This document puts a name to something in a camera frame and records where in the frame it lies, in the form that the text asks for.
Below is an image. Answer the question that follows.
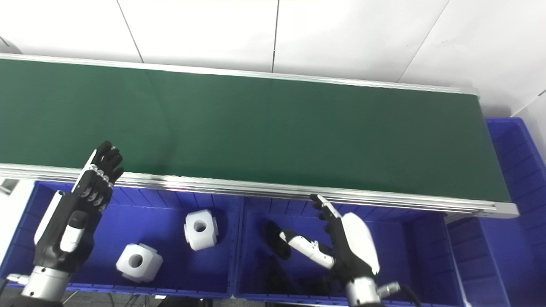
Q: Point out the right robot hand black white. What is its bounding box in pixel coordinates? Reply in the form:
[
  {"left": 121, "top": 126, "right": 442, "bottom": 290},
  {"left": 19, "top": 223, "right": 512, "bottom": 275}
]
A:
[{"left": 279, "top": 194, "right": 380, "bottom": 284}]

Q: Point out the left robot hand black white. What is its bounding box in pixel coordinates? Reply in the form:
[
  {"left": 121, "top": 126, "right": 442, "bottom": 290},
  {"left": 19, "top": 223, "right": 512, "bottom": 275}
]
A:
[{"left": 33, "top": 141, "right": 125, "bottom": 273}]

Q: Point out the blue bin with black parts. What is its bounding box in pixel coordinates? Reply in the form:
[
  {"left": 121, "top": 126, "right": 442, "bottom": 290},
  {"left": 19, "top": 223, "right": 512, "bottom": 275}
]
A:
[{"left": 234, "top": 196, "right": 468, "bottom": 307}]

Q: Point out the white cube part with hole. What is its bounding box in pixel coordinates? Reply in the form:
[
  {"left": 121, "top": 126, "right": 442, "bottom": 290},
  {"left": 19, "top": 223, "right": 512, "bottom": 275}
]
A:
[
  {"left": 116, "top": 243, "right": 163, "bottom": 283},
  {"left": 184, "top": 209, "right": 219, "bottom": 251}
]

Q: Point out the blue bin with white parts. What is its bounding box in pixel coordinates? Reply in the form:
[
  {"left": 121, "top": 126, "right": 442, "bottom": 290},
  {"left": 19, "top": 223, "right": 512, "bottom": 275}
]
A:
[{"left": 0, "top": 181, "right": 244, "bottom": 299}]

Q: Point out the green conveyor belt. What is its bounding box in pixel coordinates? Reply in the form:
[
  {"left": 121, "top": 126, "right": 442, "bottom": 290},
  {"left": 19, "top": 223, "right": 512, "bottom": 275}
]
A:
[
  {"left": 0, "top": 59, "right": 511, "bottom": 203},
  {"left": 0, "top": 53, "right": 519, "bottom": 219}
]

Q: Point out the blue bin at conveyor end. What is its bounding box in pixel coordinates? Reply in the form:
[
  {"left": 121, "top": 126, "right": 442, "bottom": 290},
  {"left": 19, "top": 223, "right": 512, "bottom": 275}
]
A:
[{"left": 446, "top": 117, "right": 546, "bottom": 307}]

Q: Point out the right wrist cable connector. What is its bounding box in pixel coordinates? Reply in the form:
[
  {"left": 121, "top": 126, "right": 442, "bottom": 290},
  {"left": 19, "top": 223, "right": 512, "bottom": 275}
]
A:
[{"left": 376, "top": 281, "right": 422, "bottom": 307}]

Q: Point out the silver conveyor leg bracket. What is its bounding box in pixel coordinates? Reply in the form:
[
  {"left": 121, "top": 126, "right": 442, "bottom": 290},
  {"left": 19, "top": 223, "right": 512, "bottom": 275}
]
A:
[{"left": 0, "top": 179, "right": 20, "bottom": 196}]

